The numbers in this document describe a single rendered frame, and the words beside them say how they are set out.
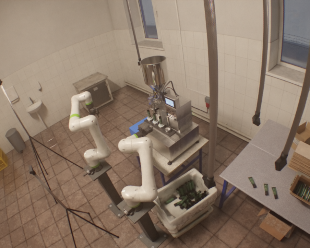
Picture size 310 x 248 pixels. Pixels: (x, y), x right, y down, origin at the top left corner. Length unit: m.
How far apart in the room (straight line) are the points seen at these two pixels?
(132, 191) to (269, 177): 1.42
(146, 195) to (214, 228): 1.32
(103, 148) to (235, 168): 1.42
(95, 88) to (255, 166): 3.99
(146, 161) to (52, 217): 2.26
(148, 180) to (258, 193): 1.12
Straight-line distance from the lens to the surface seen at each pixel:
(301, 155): 2.19
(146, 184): 1.50
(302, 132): 2.72
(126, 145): 1.52
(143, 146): 1.48
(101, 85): 4.92
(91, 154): 2.00
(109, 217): 2.88
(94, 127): 1.78
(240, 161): 2.23
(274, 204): 2.01
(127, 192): 1.55
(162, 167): 2.17
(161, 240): 2.54
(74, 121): 1.81
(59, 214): 3.32
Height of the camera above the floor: 2.42
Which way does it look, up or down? 37 degrees down
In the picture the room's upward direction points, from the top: 12 degrees counter-clockwise
